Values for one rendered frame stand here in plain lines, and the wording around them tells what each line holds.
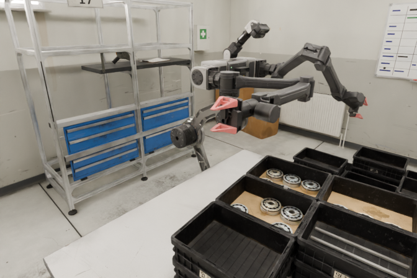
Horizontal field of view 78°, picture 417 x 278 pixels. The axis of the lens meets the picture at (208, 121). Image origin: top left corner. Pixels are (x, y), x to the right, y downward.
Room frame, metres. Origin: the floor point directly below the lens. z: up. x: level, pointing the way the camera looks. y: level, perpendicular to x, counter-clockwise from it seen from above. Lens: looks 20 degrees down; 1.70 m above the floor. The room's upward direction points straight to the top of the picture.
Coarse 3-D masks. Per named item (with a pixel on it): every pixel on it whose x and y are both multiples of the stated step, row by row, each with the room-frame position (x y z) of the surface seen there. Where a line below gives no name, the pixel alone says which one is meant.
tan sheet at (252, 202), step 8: (248, 192) 1.24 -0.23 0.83; (240, 200) 1.16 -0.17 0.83; (248, 200) 1.16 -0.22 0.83; (256, 200) 1.16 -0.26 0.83; (248, 208) 1.10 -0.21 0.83; (256, 208) 1.10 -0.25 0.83; (256, 216) 1.04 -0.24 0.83; (264, 216) 1.04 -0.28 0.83; (272, 216) 1.04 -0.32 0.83; (288, 224) 0.98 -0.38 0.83
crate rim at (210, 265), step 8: (232, 208) 0.97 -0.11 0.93; (248, 216) 0.92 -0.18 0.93; (184, 224) 0.87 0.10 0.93; (264, 224) 0.87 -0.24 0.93; (176, 232) 0.83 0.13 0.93; (280, 232) 0.83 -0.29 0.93; (176, 240) 0.78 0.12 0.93; (184, 248) 0.75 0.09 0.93; (288, 248) 0.74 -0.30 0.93; (192, 256) 0.72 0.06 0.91; (200, 256) 0.71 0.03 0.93; (280, 256) 0.71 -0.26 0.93; (208, 264) 0.68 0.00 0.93; (216, 264) 0.67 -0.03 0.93; (280, 264) 0.68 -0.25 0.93; (216, 272) 0.66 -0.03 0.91; (224, 272) 0.64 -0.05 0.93
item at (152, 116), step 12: (144, 108) 2.76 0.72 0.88; (156, 108) 2.86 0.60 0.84; (168, 108) 3.01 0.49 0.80; (180, 108) 3.13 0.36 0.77; (144, 120) 2.75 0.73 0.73; (156, 120) 2.87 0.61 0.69; (168, 120) 3.00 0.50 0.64; (156, 132) 2.86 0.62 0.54; (168, 132) 2.99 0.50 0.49; (144, 144) 2.73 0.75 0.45; (156, 144) 2.85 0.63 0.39; (168, 144) 2.98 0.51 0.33
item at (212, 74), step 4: (208, 68) 1.37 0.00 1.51; (212, 68) 1.39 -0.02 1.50; (216, 68) 1.43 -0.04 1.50; (208, 72) 1.37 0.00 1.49; (212, 72) 1.38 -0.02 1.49; (216, 72) 1.37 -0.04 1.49; (208, 76) 1.37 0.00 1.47; (212, 76) 1.35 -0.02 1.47; (216, 76) 1.35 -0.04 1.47; (208, 80) 1.37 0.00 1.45; (212, 80) 1.35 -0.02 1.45; (216, 80) 1.34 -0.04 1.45; (208, 84) 1.37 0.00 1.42; (212, 84) 1.36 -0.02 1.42; (216, 84) 1.35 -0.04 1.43; (208, 88) 1.37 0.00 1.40; (212, 88) 1.39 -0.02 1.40; (216, 88) 1.41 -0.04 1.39
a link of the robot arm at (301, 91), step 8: (304, 80) 1.11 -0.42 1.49; (312, 80) 1.13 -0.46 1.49; (288, 88) 1.03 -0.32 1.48; (296, 88) 1.03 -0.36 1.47; (304, 88) 1.06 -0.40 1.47; (264, 96) 0.85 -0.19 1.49; (272, 96) 0.87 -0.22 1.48; (280, 96) 0.92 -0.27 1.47; (288, 96) 0.96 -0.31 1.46; (296, 96) 1.01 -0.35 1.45; (304, 96) 1.07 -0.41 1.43; (280, 104) 0.92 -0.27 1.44
